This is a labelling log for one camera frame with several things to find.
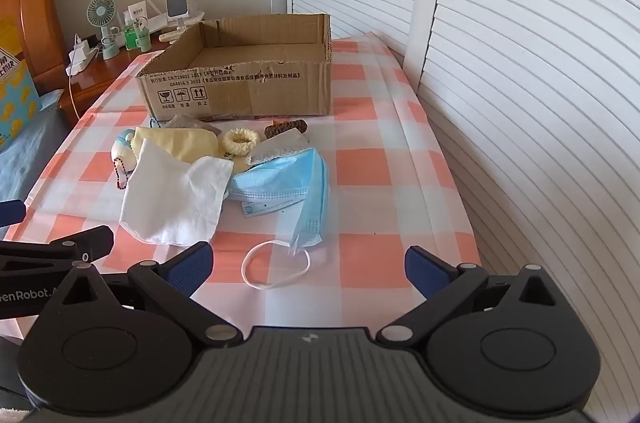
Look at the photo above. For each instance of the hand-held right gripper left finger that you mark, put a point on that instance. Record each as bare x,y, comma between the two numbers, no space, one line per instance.
192,268

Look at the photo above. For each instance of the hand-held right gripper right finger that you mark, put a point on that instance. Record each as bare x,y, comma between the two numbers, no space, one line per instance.
425,270

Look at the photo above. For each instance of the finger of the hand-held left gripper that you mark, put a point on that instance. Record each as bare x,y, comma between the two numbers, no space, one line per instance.
11,212
75,243

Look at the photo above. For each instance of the white cloth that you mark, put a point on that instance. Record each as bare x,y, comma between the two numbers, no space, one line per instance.
170,198

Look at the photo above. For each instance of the yellow cleaning cloth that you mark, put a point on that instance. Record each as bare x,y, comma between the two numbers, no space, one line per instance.
185,143

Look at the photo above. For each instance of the brown scrunchie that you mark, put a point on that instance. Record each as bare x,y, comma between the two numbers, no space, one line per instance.
280,130

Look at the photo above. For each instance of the brown cardboard box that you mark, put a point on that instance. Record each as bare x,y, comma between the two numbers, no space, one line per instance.
240,95

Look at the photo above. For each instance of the blue bedding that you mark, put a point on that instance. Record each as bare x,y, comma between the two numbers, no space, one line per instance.
25,153

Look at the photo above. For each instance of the orange white checked tablecloth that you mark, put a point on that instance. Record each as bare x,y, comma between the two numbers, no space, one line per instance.
380,163

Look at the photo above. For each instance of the cream scrunchie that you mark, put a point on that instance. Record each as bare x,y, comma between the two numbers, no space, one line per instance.
226,143

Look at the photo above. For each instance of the embroidered sachet with tassel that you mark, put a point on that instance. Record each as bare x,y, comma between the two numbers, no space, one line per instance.
185,122

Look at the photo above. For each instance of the wooden nightstand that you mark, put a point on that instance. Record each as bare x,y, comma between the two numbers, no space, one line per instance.
95,78

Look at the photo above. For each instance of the white power strip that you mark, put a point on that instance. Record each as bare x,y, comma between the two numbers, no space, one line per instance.
80,58

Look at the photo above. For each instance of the black charger plug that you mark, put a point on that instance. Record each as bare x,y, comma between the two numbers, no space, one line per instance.
90,39

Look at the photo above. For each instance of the wooden headboard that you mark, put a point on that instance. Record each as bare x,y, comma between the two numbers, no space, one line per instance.
35,3

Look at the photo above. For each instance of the green white bottle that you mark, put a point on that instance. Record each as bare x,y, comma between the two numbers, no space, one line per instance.
144,37

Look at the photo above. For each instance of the green desk fan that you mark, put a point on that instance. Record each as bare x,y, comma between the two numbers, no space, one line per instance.
101,10

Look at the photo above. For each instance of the white remote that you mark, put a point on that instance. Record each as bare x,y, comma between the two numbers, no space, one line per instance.
172,37

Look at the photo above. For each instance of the white tube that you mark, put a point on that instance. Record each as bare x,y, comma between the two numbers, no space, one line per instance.
136,10

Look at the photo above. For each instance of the small mirror on stand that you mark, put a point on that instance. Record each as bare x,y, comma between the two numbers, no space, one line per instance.
177,3

